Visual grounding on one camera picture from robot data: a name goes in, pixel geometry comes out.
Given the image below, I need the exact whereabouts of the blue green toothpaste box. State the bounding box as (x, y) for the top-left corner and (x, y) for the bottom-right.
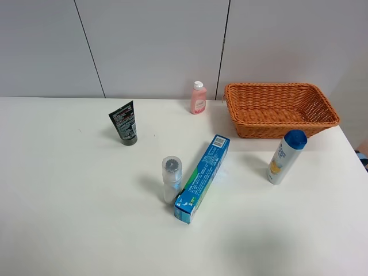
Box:
(174, 135), (230, 224)

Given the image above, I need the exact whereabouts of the orange wicker basket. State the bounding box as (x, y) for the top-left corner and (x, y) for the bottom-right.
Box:
(224, 83), (340, 139)

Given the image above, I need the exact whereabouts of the white bottle clear cap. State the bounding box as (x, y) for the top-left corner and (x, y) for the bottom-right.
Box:
(162, 156), (182, 204)

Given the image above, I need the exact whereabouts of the pink bottle white cap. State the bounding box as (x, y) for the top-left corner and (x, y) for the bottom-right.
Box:
(190, 81), (207, 114)

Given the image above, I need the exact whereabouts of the black cosmetic tube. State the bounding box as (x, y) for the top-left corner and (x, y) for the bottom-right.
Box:
(109, 101), (137, 146)

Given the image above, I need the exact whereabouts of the white shampoo bottle blue cap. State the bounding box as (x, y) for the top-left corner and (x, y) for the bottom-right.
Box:
(267, 129), (308, 185)

